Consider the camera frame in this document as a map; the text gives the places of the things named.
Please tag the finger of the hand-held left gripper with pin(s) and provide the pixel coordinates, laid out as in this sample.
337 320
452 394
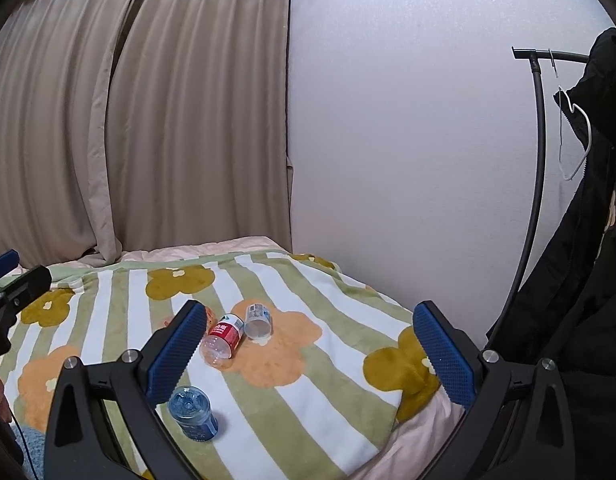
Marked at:
27 282
2 263

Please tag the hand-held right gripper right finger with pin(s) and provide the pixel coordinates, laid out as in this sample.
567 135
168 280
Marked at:
445 357

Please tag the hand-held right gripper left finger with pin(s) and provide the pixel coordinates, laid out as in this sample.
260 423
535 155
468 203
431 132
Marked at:
176 352

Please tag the white label plastic bottle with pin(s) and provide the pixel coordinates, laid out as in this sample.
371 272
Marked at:
258 322

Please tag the red label plastic bottle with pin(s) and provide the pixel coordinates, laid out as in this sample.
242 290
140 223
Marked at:
225 334

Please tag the blue label plastic bottle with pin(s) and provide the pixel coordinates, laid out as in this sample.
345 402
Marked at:
192 412

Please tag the blue cloth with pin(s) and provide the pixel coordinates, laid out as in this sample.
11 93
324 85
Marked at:
35 442

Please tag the striped floral blanket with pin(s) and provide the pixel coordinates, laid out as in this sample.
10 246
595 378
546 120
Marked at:
308 360

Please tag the beige curtain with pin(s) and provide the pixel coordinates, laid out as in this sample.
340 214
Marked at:
47 135
202 110

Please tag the black jacket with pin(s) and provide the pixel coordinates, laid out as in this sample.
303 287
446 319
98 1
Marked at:
588 285

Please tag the black clothes rack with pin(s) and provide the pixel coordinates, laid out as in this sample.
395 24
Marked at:
540 125

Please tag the white clothes hanger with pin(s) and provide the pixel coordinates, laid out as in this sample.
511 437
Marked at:
569 108

